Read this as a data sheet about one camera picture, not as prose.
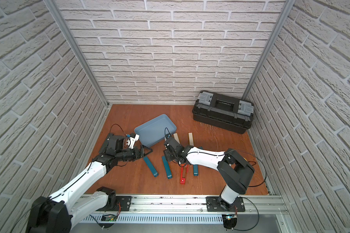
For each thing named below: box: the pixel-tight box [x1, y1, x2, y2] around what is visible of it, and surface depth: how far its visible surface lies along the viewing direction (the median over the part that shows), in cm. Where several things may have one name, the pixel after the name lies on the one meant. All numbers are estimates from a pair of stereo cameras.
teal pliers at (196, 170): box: [193, 164, 199, 177], surface depth 85 cm
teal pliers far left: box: [143, 156, 159, 178], surface depth 87 cm
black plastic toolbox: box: [192, 90, 255, 134], surface depth 97 cm
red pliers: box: [179, 163, 190, 185], surface depth 87 cm
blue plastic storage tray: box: [134, 113, 177, 148], surface depth 108 cm
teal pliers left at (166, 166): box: [161, 155, 173, 180], surface depth 87 cm
